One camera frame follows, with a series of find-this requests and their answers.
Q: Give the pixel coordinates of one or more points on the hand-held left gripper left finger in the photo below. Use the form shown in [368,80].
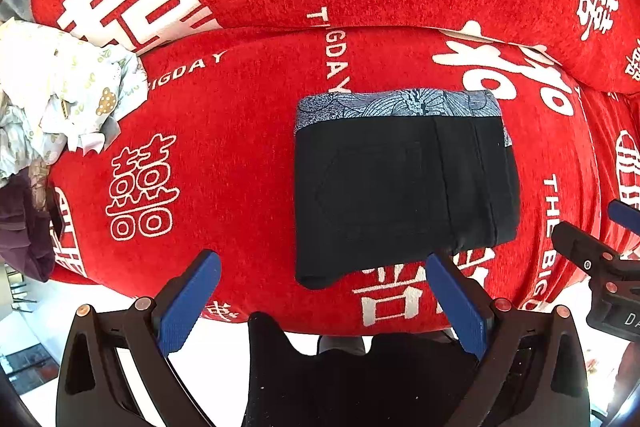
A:
[192,299]

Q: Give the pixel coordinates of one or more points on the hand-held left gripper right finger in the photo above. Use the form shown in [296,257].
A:
[457,307]

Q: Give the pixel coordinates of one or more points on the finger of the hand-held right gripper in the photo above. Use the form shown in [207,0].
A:
[627,213]
[575,241]

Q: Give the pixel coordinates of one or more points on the black pants with patterned waistband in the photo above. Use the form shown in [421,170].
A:
[400,187]

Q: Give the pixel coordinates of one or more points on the red printed sofa seat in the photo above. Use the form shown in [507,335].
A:
[240,147]

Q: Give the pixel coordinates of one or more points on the dark purple cloth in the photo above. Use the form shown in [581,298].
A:
[22,227]

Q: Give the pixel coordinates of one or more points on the white floral cloth pile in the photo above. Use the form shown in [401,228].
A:
[60,87]

